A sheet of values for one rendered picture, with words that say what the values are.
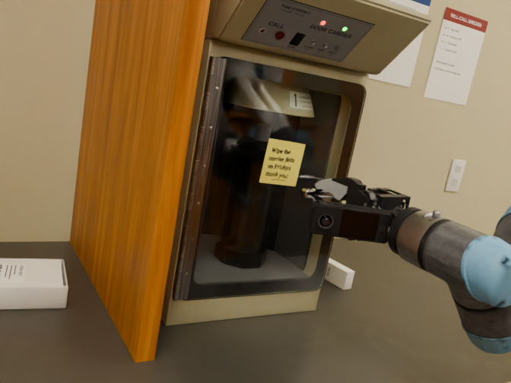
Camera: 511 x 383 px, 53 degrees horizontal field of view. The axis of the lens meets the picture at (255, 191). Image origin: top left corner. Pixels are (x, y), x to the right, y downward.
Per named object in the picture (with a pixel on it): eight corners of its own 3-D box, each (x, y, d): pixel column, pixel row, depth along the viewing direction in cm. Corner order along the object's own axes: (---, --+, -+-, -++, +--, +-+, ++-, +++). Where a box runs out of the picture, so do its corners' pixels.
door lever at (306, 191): (287, 193, 89) (290, 178, 88) (330, 193, 93) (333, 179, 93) (305, 202, 84) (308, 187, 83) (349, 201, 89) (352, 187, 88)
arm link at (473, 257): (499, 328, 59) (485, 281, 55) (427, 287, 69) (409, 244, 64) (541, 283, 61) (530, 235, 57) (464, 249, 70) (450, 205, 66)
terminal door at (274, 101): (174, 299, 84) (214, 53, 75) (319, 289, 100) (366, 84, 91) (176, 302, 83) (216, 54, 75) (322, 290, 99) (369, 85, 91)
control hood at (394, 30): (209, 38, 75) (220, -34, 72) (370, 74, 92) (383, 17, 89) (247, 41, 65) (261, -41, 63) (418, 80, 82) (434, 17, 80)
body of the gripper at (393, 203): (374, 229, 84) (430, 257, 74) (334, 230, 80) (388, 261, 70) (384, 185, 82) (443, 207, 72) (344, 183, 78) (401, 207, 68)
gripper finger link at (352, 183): (334, 197, 84) (369, 217, 77) (326, 197, 83) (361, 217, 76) (341, 170, 82) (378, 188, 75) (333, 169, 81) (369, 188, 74)
